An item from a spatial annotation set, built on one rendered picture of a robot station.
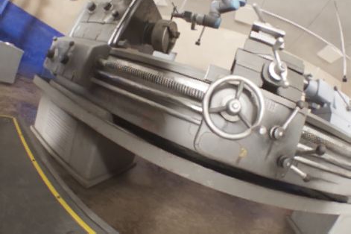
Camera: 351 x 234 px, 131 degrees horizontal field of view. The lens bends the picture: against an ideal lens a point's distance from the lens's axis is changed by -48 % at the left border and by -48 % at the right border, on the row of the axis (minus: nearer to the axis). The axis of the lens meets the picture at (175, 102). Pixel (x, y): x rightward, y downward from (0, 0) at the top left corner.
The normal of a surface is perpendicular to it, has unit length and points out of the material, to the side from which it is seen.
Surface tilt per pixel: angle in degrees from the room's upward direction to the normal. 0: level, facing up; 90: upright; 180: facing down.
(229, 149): 90
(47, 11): 90
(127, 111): 90
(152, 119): 90
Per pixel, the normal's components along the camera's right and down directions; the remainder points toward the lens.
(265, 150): -0.22, -0.14
